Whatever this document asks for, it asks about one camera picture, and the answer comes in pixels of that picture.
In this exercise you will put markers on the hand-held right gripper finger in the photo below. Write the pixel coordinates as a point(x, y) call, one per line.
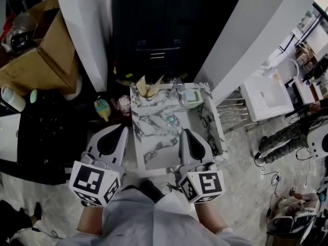
point(208, 156)
point(183, 150)

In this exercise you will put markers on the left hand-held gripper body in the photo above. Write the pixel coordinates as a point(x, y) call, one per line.
point(88, 179)

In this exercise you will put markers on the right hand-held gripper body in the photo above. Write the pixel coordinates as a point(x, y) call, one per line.
point(208, 184)

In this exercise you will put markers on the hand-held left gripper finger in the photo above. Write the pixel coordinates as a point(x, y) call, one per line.
point(92, 145)
point(124, 150)

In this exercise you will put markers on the white cup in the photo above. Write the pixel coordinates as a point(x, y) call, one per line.
point(153, 96)

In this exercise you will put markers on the tan paper piece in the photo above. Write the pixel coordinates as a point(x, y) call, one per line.
point(155, 86)
point(141, 86)

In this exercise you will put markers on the person's right forearm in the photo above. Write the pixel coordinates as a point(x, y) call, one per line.
point(208, 216)

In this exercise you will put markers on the person's left forearm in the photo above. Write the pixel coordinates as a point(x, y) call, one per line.
point(89, 220)

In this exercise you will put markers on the teal sink drain plug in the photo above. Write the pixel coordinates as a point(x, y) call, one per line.
point(171, 119)

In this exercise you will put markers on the yellow and blue toy bottle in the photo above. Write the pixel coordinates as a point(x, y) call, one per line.
point(102, 107)

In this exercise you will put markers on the marble sink vanity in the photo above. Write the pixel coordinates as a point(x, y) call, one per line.
point(153, 122)

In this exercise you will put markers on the black counter cabinet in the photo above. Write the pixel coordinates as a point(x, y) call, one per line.
point(51, 137)

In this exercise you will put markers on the chrome rack stand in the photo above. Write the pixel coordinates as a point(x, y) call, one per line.
point(237, 123)

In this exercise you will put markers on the pink toy bottle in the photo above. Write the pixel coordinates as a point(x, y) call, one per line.
point(124, 104)

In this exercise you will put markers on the person's black shoe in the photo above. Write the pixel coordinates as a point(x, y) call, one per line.
point(152, 189)

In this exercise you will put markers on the white and green soap dish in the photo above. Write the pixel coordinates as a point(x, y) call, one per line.
point(192, 96)

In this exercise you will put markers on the chrome faucet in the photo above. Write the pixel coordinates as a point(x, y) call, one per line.
point(180, 92)

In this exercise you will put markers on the person's grey shirt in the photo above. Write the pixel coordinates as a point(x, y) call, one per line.
point(143, 222)

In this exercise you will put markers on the pale green oval sponge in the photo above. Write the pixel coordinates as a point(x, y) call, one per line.
point(33, 96)

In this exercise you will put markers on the white square sink basin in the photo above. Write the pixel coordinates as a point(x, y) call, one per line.
point(266, 99)

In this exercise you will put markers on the white inset basin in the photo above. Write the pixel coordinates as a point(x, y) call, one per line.
point(9, 137)

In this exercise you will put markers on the white plastic jug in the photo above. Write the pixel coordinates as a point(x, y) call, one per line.
point(14, 99)

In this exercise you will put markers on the large cardboard box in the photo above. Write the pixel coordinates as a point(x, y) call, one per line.
point(56, 55)

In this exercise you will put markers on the white round backpack unit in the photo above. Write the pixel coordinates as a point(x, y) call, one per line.
point(317, 142)

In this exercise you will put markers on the white table with black legs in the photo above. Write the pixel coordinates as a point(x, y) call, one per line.
point(306, 93)

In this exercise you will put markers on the white curved faucet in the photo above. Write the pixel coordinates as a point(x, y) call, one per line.
point(297, 69)

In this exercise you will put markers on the tall black cabinet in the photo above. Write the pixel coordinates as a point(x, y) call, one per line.
point(164, 22)

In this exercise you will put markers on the crumpled clear plastic bag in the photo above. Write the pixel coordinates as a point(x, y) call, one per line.
point(20, 32)

